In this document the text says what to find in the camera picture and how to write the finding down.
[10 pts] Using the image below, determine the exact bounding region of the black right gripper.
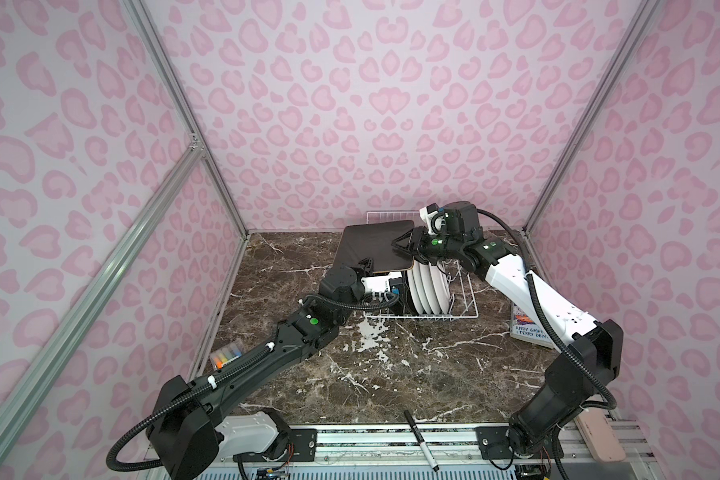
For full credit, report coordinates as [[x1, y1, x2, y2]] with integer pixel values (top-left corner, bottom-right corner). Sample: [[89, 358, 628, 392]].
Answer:
[[391, 225, 466, 266]]

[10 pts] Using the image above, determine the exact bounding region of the floral square plate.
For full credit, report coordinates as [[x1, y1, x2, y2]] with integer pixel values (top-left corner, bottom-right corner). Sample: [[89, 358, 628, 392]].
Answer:
[[389, 276, 409, 315]]

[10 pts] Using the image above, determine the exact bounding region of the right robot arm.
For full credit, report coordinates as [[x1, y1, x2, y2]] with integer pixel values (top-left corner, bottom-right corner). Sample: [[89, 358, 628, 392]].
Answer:
[[392, 201, 624, 458]]

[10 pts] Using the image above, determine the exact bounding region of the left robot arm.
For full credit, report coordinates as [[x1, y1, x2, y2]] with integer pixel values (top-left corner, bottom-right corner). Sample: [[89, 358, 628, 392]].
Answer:
[[145, 265, 407, 479]]

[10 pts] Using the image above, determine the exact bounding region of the white round plate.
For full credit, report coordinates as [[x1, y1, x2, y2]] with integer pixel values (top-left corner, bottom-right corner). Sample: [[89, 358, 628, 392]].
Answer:
[[406, 268, 426, 315], [414, 261, 433, 315], [431, 266, 451, 315], [421, 265, 442, 315]]

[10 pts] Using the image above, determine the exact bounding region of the white round plate nearest front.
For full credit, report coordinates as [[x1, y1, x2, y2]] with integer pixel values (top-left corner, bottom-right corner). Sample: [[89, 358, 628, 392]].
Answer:
[[431, 266, 451, 315]]

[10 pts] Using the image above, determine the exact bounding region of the The 143-Storey Treehouse book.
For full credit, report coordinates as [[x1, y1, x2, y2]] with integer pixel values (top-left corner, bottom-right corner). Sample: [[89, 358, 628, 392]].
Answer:
[[510, 305, 556, 350]]

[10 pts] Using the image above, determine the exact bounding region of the box of coloured markers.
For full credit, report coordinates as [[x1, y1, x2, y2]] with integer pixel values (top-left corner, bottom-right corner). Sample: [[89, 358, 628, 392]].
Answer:
[[209, 339, 244, 370]]

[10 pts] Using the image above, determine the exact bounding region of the black marker pen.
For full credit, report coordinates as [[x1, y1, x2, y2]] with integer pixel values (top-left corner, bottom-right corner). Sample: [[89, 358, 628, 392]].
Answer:
[[403, 409, 440, 472]]

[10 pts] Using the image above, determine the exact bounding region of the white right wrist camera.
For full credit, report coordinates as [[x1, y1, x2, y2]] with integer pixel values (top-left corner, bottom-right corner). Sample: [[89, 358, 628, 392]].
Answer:
[[419, 203, 443, 236]]

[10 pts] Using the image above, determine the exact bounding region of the white wire dish rack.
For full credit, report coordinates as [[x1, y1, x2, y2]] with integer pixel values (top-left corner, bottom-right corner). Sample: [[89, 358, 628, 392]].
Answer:
[[363, 209, 481, 322]]

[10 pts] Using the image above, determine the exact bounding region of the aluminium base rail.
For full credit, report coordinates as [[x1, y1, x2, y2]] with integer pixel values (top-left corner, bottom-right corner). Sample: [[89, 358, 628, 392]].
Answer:
[[143, 422, 661, 480]]

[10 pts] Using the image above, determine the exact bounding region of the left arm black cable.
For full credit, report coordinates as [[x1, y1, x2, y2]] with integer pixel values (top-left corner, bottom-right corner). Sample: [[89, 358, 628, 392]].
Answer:
[[106, 292, 401, 473]]

